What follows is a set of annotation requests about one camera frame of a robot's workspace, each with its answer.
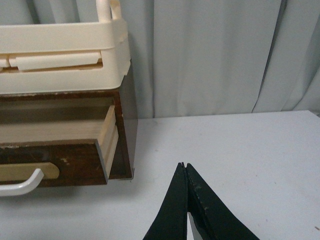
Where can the cream plastic basket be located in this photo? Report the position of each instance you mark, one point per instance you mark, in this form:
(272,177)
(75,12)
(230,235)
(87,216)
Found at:
(61,57)

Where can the grey curtain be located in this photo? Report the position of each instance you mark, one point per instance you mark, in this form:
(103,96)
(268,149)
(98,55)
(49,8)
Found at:
(206,57)

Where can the white drawer handle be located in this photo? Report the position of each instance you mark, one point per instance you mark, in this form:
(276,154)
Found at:
(22,188)

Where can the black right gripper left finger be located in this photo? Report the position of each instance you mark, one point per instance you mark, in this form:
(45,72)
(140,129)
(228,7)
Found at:
(170,222)

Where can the brown wooden drawer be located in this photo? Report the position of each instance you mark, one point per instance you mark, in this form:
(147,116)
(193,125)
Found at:
(73,146)

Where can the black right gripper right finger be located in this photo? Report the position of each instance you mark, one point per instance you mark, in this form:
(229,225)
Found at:
(212,219)

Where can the dark brown wooden drawer cabinet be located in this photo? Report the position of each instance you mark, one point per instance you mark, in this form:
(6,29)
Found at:
(123,98)

